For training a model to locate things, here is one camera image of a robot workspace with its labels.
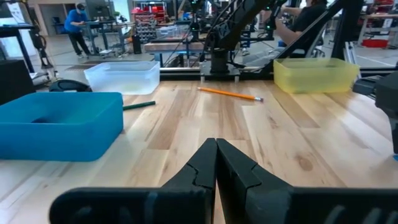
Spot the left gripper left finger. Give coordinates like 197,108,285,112
49,138,218,224

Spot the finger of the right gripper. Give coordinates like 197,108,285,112
391,119,398,155

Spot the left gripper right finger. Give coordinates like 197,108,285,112
216,138,398,224

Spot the dark green crayon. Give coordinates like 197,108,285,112
122,100,157,111

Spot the orange pencil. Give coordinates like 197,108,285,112
197,86,264,103

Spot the blue plastic bin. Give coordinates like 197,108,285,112
0,91,124,162

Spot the red crate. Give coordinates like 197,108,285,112
361,39,389,49

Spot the yellow translucent plastic bin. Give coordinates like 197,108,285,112
272,57,361,95

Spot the person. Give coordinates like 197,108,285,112
275,0,330,47
63,2,91,59

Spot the clear plastic bin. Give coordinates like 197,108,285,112
83,60,161,96

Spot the wooden workbench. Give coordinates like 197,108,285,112
144,40,206,68

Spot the red parts bin rack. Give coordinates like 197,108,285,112
132,4,165,43

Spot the metal workbench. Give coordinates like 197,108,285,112
81,21,137,58

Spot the black cabinet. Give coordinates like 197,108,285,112
0,58,37,106

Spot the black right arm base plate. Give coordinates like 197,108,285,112
200,60,242,83

